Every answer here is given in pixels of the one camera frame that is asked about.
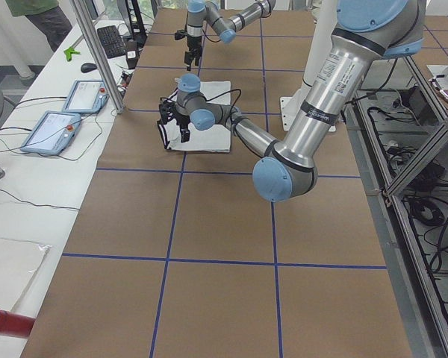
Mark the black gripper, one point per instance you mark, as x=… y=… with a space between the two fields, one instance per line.
x=181 y=119
x=193 y=43

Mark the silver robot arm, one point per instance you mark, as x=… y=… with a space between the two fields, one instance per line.
x=199 y=12
x=361 y=32

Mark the black keyboard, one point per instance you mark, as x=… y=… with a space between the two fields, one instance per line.
x=111 y=41

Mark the upper blue teach pendant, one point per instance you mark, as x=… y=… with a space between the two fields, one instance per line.
x=86 y=97

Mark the blue teach pendant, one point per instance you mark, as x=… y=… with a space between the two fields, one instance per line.
x=86 y=97
x=52 y=134

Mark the black computer mouse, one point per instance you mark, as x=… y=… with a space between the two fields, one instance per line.
x=88 y=67

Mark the lower blue teach pendant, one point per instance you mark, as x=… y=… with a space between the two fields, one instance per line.
x=52 y=134

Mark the green plastic tool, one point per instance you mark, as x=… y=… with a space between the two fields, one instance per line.
x=70 y=52

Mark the person in green shirt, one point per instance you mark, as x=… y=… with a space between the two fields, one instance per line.
x=46 y=15

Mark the clear plastic bag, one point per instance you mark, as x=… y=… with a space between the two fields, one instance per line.
x=19 y=263

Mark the red cylinder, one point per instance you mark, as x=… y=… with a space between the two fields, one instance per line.
x=15 y=325

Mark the aluminium frame post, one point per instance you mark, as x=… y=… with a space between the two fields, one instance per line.
x=88 y=29

